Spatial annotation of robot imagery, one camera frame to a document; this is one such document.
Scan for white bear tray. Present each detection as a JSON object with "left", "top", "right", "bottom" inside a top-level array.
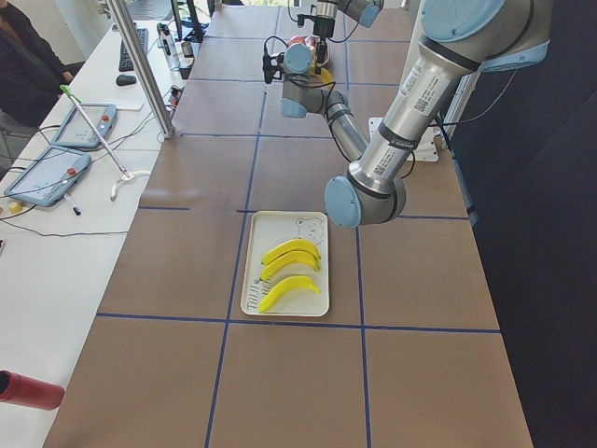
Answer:
[{"left": 241, "top": 211, "right": 329, "bottom": 317}]

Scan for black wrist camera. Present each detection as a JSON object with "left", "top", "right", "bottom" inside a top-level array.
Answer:
[
  {"left": 297, "top": 14, "right": 317, "bottom": 27},
  {"left": 262, "top": 52, "right": 285, "bottom": 84}
]

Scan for white stick green tip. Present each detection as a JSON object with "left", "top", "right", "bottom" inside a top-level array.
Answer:
[{"left": 60, "top": 84, "right": 129, "bottom": 176}]

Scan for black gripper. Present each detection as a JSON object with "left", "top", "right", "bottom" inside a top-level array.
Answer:
[{"left": 312, "top": 16, "right": 336, "bottom": 38}]

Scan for brown wicker basket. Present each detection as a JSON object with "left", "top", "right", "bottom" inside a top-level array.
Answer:
[{"left": 286, "top": 35, "right": 332, "bottom": 66}]

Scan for far teach pendant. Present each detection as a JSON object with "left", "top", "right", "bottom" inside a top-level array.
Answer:
[{"left": 51, "top": 104, "right": 118, "bottom": 151}]

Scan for red apple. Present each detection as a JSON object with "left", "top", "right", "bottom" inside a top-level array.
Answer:
[{"left": 288, "top": 35, "right": 309, "bottom": 46}]

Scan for seated person dark clothes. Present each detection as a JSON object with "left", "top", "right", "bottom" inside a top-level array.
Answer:
[{"left": 1, "top": 1, "right": 74, "bottom": 127}]

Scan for aluminium frame post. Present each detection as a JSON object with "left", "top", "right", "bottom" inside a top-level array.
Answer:
[{"left": 106, "top": 0, "right": 174, "bottom": 140}]

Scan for teach pendant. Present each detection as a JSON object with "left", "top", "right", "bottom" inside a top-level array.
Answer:
[
  {"left": 5, "top": 145, "right": 91, "bottom": 206},
  {"left": 51, "top": 104, "right": 118, "bottom": 151}
]

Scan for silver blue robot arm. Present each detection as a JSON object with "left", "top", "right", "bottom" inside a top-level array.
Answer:
[
  {"left": 263, "top": 1, "right": 553, "bottom": 228},
  {"left": 312, "top": 0, "right": 384, "bottom": 38}
]

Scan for red cylinder bottle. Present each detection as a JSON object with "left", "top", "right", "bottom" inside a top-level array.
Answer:
[{"left": 1, "top": 371, "right": 64, "bottom": 411}]

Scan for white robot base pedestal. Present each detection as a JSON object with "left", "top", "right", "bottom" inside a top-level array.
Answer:
[{"left": 368, "top": 18, "right": 440, "bottom": 163}]

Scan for yellow banana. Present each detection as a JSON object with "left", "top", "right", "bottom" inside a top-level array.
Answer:
[
  {"left": 259, "top": 251, "right": 320, "bottom": 281},
  {"left": 310, "top": 45, "right": 334, "bottom": 84},
  {"left": 257, "top": 275, "right": 321, "bottom": 313},
  {"left": 261, "top": 238, "right": 321, "bottom": 265}
]

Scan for near teach pendant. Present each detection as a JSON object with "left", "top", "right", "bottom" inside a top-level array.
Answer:
[{"left": 5, "top": 145, "right": 91, "bottom": 206}]

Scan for black marker pen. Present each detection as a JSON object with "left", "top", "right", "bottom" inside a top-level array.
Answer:
[{"left": 63, "top": 193, "right": 82, "bottom": 217}]

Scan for black keyboard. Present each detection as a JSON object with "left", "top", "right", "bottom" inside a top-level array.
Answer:
[{"left": 118, "top": 27, "right": 150, "bottom": 73}]

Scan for black computer mouse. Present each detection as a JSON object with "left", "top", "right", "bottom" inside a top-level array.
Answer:
[{"left": 116, "top": 74, "right": 136, "bottom": 87}]

